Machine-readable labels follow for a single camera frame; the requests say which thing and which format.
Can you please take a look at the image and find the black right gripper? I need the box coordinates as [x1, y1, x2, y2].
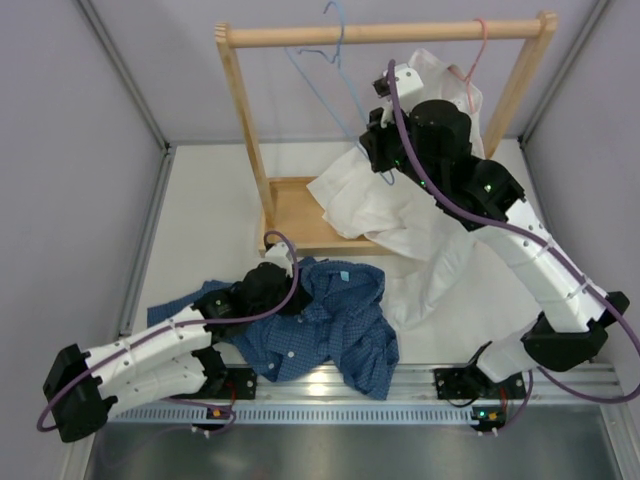
[361, 102, 444, 198]

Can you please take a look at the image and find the blue wire hanger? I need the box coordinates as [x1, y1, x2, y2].
[284, 0, 397, 186]

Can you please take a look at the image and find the blue checked shirt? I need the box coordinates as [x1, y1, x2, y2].
[146, 256, 401, 401]

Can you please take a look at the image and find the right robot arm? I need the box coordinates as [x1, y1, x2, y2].
[359, 100, 630, 397]

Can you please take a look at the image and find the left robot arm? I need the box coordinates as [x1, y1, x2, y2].
[37, 262, 310, 443]

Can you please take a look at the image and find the white shirt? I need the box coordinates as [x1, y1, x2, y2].
[305, 47, 487, 331]

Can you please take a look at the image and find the wooden clothes rack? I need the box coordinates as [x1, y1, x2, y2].
[215, 11, 558, 256]

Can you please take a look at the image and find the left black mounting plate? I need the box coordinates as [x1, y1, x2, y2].
[196, 367, 258, 400]

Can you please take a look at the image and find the black mounting plate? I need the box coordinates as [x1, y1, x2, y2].
[196, 367, 258, 400]
[433, 366, 489, 400]

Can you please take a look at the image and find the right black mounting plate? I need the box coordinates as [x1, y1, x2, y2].
[433, 366, 489, 400]

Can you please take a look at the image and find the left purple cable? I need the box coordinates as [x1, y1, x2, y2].
[35, 229, 301, 432]

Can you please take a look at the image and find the purple cable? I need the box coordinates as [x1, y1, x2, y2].
[35, 229, 301, 432]
[387, 59, 640, 432]

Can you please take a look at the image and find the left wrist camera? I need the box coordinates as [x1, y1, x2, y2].
[264, 242, 293, 277]

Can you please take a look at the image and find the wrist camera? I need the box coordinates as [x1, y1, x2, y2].
[373, 64, 424, 104]
[264, 242, 293, 277]

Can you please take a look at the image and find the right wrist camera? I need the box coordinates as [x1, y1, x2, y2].
[373, 64, 424, 104]

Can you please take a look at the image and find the pink wire hanger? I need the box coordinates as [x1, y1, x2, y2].
[448, 18, 489, 114]

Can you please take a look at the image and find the slotted cable duct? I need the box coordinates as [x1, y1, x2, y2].
[111, 402, 504, 426]

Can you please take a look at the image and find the right aluminium frame post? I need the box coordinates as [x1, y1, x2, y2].
[517, 0, 615, 150]

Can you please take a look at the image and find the aluminium frame post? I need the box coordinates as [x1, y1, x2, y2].
[517, 0, 615, 150]
[73, 0, 170, 152]

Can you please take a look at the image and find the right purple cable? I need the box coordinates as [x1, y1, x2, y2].
[387, 59, 640, 432]

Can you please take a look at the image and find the left aluminium frame post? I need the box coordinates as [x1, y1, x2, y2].
[73, 0, 170, 152]

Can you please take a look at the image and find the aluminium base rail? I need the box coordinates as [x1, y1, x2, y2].
[119, 363, 621, 402]

